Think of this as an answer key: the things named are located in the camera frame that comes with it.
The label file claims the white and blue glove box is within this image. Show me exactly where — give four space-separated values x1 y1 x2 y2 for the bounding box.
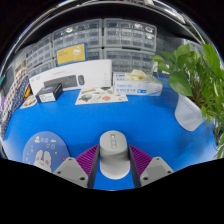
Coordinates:
112 69 164 97

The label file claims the green plant in white pot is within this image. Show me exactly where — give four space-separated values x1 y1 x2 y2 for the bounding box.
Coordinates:
151 43 224 160

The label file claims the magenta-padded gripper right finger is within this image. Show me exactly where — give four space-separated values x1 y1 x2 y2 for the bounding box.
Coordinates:
127 143 175 189

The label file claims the dark wall shelf unit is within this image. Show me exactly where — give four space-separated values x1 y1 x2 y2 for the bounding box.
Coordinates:
6 0 208 68

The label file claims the yellow card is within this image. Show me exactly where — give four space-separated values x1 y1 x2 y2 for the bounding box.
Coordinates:
54 42 88 66

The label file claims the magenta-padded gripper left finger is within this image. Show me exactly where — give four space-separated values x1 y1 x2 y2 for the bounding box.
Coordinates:
53 143 101 190

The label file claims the small black box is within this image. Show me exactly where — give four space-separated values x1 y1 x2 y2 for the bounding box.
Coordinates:
34 82 64 104

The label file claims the grey computer mouse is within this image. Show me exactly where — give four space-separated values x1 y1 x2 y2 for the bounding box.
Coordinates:
99 130 131 180

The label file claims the small printed sticker sheet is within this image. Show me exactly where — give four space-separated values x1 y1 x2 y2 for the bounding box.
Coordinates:
19 94 38 110

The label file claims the red and white checkered cloth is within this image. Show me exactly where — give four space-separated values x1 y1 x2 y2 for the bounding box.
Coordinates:
0 68 28 123

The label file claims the large printed sticker sheet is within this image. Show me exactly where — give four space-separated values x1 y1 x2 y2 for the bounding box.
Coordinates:
74 86 129 106

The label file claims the round blue rabbit-print mouse pad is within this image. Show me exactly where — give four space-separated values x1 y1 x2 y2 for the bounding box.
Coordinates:
22 130 72 174

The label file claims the navy dotted cloth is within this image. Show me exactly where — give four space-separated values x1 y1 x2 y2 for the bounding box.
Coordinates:
0 77 32 138

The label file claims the long white keyboard box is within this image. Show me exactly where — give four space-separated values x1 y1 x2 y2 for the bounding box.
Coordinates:
28 59 114 96

